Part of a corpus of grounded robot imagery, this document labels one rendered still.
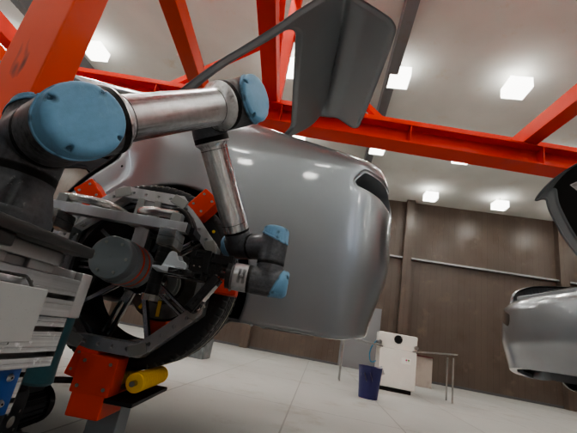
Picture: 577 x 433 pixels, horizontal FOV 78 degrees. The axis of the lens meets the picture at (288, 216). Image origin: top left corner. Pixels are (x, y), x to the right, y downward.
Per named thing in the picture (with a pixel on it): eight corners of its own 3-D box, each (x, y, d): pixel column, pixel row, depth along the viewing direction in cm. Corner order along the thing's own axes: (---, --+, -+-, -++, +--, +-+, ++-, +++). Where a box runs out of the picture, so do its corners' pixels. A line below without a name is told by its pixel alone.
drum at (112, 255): (151, 293, 122) (162, 253, 126) (125, 284, 102) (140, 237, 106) (111, 285, 122) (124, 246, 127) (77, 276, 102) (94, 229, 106)
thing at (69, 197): (138, 228, 122) (148, 199, 126) (113, 210, 104) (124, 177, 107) (88, 220, 123) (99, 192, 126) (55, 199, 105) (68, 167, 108)
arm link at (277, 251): (249, 223, 103) (241, 260, 100) (280, 222, 97) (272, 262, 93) (265, 232, 109) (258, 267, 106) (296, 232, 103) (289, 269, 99)
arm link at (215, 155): (168, 98, 96) (217, 265, 107) (196, 88, 89) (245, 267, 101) (200, 95, 105) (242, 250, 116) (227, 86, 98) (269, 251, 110)
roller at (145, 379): (167, 383, 133) (172, 366, 134) (137, 396, 105) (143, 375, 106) (153, 380, 133) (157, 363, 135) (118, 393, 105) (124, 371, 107)
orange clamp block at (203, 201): (203, 224, 131) (221, 208, 133) (199, 217, 123) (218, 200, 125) (191, 211, 132) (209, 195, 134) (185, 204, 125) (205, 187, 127)
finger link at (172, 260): (156, 248, 97) (191, 255, 98) (150, 270, 95) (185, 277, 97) (154, 246, 94) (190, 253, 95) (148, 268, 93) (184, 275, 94)
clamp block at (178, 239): (181, 253, 107) (185, 235, 108) (173, 246, 98) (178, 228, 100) (164, 250, 107) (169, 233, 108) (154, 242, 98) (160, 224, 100)
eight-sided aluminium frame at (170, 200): (193, 367, 115) (231, 209, 131) (188, 368, 108) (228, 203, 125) (31, 336, 117) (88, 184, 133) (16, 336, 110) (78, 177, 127)
